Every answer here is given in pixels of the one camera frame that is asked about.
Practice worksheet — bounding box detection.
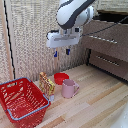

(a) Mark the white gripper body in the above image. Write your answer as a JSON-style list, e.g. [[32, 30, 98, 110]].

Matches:
[[45, 27, 83, 50]]

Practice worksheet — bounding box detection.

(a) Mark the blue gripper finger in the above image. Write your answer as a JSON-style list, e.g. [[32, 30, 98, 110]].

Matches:
[[53, 48, 59, 59], [65, 48, 72, 56]]

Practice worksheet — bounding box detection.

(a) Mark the long metal drawer handle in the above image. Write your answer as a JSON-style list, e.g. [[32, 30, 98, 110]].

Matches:
[[82, 33, 118, 45]]

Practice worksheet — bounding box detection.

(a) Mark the wooden cabinet door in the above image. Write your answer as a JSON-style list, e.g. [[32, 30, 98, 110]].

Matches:
[[81, 19, 128, 63]]

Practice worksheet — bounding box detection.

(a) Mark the red plastic bowl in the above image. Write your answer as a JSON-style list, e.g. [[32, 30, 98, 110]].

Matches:
[[53, 72, 71, 86]]

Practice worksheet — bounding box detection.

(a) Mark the yellow patterned snack bag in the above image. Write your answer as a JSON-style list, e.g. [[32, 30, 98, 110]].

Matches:
[[38, 71, 57, 102]]

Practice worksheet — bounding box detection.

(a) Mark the small brown drawer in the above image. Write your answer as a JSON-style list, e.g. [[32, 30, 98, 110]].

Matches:
[[88, 49, 128, 82]]

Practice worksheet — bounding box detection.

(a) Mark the brown wooden drawer cabinet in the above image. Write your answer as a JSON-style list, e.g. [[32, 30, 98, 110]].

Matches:
[[80, 8, 128, 83]]

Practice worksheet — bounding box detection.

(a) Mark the black vertical strip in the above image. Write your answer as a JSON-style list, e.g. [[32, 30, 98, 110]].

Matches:
[[2, 0, 17, 81]]

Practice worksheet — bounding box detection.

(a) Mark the red plastic shopping basket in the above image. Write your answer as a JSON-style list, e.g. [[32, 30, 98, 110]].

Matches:
[[0, 76, 52, 128]]

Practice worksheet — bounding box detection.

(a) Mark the short metal drawer handle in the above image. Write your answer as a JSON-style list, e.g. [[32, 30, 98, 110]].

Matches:
[[95, 54, 118, 67]]

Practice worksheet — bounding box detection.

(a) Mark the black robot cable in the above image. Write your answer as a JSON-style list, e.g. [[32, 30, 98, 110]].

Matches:
[[80, 14, 128, 38]]

